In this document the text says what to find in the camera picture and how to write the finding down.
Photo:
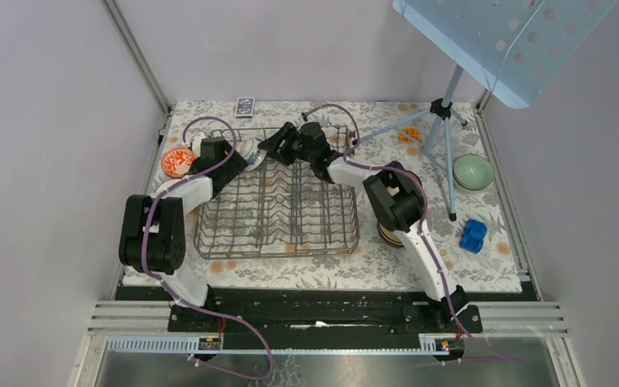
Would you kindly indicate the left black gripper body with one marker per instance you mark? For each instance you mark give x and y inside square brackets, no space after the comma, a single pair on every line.
[231,167]

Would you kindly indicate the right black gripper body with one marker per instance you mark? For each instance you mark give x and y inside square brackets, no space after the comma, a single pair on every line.
[307,156]

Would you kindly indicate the red white bowl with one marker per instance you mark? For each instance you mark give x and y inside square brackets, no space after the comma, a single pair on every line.
[176,162]

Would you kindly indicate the grey wire dish rack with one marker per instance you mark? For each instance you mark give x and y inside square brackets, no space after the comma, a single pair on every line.
[279,211]

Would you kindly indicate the brown floral bowl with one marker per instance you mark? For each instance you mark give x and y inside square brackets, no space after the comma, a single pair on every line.
[388,236]

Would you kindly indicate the pale green bowl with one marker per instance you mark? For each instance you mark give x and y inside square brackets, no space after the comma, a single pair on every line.
[473,172]

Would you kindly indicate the white blue floral bowl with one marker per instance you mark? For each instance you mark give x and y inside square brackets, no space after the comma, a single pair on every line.
[250,151]

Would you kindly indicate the orange bowl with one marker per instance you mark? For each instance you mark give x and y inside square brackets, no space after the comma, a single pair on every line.
[168,184]

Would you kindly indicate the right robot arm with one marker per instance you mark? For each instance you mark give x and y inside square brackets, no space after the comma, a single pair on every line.
[396,196]

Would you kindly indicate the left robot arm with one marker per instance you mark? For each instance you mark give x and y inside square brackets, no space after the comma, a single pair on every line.
[152,239]

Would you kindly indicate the playing card box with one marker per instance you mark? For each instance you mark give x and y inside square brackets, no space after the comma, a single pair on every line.
[244,107]

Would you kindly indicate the orange butterfly toy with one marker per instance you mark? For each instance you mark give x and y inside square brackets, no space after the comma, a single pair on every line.
[409,135]

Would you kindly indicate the blue toy block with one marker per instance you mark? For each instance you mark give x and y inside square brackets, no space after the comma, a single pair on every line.
[472,239]

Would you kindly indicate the blue music stand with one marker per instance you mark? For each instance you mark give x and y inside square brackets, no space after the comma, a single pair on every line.
[512,48]

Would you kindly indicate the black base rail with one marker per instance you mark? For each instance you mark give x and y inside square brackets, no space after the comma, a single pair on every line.
[311,319]

